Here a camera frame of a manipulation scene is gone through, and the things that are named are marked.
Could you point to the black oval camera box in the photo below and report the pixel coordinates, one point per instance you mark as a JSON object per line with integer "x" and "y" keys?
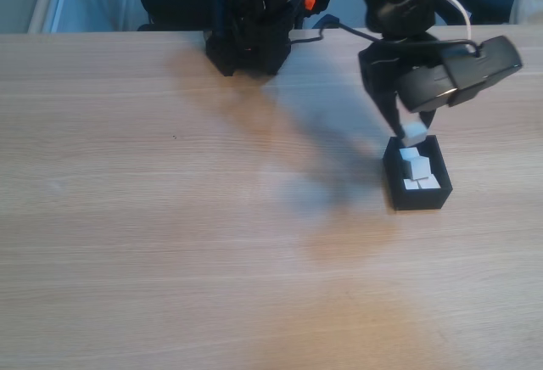
{"x": 475, "y": 71}

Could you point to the orange clamp knob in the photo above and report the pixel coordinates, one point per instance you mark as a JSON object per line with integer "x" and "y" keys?
{"x": 310, "y": 0}

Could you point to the black open box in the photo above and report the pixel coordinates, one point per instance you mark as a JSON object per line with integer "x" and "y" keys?
{"x": 418, "y": 200}

